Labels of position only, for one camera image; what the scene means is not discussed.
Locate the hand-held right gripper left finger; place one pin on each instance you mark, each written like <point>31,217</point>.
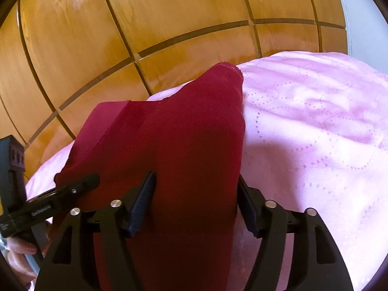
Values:
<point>142,206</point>

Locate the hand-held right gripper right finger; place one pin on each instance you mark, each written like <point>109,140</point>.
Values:
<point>250,209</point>

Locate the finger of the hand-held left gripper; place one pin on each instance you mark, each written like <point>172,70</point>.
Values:
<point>72,189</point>

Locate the maroon pants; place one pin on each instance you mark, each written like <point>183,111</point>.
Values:
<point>188,142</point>

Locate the person's left hand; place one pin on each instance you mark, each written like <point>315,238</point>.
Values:
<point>21,254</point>

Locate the pink bed sheet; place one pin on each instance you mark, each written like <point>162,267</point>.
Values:
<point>318,127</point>

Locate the wooden panelled headboard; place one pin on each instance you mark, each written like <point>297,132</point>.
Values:
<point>121,36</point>

